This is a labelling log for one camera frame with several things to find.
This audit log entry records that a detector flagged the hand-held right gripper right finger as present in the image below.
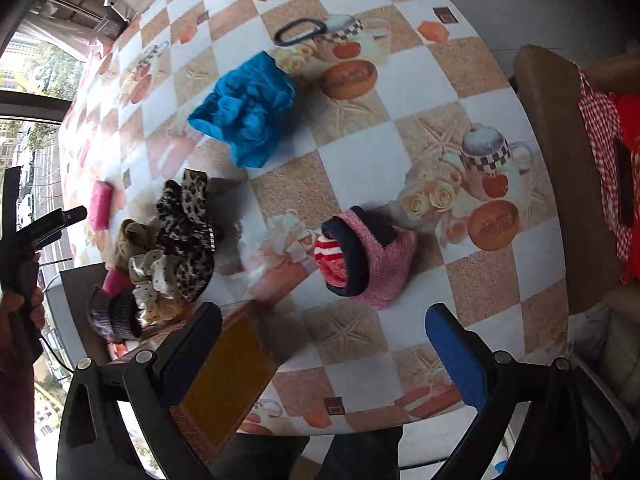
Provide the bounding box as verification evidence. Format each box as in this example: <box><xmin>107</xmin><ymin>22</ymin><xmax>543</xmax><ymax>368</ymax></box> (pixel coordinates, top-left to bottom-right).
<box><xmin>424</xmin><ymin>303</ymin><xmax>593</xmax><ymax>480</ymax></box>

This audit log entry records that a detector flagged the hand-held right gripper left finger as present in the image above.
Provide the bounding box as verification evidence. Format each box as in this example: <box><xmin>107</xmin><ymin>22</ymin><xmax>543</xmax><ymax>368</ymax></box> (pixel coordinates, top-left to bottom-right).
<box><xmin>56</xmin><ymin>302</ymin><xmax>223</xmax><ymax>480</ymax></box>

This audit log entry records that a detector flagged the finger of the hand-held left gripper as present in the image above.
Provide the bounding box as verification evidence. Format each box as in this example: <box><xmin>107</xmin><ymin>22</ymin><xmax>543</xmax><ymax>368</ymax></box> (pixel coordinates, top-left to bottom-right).
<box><xmin>2</xmin><ymin>166</ymin><xmax>22</xmax><ymax>241</ymax></box>
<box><xmin>17</xmin><ymin>205</ymin><xmax>89</xmax><ymax>250</ymax></box>

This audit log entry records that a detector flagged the cream polka dot scrunchie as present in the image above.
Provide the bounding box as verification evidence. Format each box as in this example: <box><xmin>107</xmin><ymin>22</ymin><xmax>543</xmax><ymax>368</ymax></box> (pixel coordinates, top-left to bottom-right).
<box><xmin>129</xmin><ymin>252</ymin><xmax>191</xmax><ymax>326</ymax></box>

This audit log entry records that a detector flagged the person's left forearm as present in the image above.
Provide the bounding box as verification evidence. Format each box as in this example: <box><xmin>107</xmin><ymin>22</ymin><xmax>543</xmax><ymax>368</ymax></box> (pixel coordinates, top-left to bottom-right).
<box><xmin>0</xmin><ymin>330</ymin><xmax>43</xmax><ymax>480</ymax></box>

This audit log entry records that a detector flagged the pink soft item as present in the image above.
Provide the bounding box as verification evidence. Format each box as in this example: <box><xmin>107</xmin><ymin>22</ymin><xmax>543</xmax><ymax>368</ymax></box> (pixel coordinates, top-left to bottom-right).
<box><xmin>102</xmin><ymin>269</ymin><xmax>135</xmax><ymax>295</ymax></box>

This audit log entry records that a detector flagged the person's left hand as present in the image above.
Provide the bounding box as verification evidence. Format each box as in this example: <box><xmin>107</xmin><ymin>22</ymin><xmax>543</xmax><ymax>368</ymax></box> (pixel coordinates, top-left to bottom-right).
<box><xmin>0</xmin><ymin>252</ymin><xmax>47</xmax><ymax>348</ymax></box>

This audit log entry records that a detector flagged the pink fuzzy scrunchie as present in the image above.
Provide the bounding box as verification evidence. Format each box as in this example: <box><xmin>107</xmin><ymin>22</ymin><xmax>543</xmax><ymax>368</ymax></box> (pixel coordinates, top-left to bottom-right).
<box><xmin>90</xmin><ymin>180</ymin><xmax>114</xmax><ymax>231</ymax></box>

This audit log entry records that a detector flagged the clear box yellow label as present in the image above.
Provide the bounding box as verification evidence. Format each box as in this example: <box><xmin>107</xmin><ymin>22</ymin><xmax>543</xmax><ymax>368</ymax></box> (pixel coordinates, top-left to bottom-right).
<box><xmin>167</xmin><ymin>297</ymin><xmax>281</xmax><ymax>453</ymax></box>

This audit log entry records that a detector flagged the brown plush bear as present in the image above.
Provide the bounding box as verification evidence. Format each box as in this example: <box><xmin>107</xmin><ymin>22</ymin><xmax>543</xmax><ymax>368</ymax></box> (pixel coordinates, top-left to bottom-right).
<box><xmin>111</xmin><ymin>219</ymin><xmax>161</xmax><ymax>273</ymax></box>

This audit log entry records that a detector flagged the dark purple knitted scrunchie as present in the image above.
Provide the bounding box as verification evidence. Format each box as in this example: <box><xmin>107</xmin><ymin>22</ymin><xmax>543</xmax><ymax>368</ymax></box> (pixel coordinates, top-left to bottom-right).
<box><xmin>86</xmin><ymin>290</ymin><xmax>143</xmax><ymax>343</ymax></box>

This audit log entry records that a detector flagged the leopard print scrunchie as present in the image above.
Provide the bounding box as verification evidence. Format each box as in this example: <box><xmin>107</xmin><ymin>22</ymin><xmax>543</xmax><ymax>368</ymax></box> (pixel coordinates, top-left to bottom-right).
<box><xmin>155</xmin><ymin>169</ymin><xmax>223</xmax><ymax>303</ymax></box>

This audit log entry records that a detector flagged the pink knit sock navy cuff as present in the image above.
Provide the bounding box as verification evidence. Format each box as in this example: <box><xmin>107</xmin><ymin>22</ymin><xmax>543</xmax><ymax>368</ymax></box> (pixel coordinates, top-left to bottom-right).
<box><xmin>321</xmin><ymin>206</ymin><xmax>418</xmax><ymax>311</ymax></box>

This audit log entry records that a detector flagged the window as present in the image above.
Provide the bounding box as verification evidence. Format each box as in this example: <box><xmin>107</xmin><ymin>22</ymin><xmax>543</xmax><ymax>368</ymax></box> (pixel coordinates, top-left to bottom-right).
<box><xmin>0</xmin><ymin>10</ymin><xmax>86</xmax><ymax>261</ymax></box>

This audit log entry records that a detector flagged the red white striped sock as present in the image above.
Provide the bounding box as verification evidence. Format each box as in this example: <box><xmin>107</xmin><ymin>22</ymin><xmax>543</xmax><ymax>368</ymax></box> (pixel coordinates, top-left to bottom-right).
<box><xmin>314</xmin><ymin>237</ymin><xmax>351</xmax><ymax>291</ymax></box>

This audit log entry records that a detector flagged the blue crumpled cloth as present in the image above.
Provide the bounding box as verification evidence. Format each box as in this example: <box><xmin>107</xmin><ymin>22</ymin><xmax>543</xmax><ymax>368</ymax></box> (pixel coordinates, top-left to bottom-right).
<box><xmin>187</xmin><ymin>51</ymin><xmax>297</xmax><ymax>170</ymax></box>

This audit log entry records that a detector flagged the brown chair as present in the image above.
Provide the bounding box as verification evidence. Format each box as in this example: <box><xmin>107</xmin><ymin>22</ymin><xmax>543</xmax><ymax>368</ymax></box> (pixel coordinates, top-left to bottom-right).
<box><xmin>514</xmin><ymin>45</ymin><xmax>623</xmax><ymax>316</ymax></box>

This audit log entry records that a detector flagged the printed checkered tablecloth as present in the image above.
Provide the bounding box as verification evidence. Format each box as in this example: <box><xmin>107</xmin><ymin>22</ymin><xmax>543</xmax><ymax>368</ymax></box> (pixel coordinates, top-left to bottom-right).
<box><xmin>57</xmin><ymin>0</ymin><xmax>568</xmax><ymax>451</ymax></box>

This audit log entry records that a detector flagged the black flat object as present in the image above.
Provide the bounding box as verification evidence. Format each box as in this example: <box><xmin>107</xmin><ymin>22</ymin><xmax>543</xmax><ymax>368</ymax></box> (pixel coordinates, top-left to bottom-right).
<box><xmin>614</xmin><ymin>137</ymin><xmax>635</xmax><ymax>228</ymax></box>

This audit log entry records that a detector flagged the red gingham cloth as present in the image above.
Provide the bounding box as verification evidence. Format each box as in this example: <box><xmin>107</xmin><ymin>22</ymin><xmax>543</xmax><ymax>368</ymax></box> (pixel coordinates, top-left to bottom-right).
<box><xmin>577</xmin><ymin>67</ymin><xmax>640</xmax><ymax>281</ymax></box>

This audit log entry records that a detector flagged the black cable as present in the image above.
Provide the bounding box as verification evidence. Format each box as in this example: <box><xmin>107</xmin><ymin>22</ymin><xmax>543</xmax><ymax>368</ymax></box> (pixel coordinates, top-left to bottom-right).
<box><xmin>39</xmin><ymin>335</ymin><xmax>77</xmax><ymax>376</ymax></box>

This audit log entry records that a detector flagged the black hair tie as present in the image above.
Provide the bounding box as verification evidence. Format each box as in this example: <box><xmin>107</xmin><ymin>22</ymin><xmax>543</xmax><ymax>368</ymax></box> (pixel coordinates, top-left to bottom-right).
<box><xmin>274</xmin><ymin>18</ymin><xmax>328</xmax><ymax>47</ymax></box>

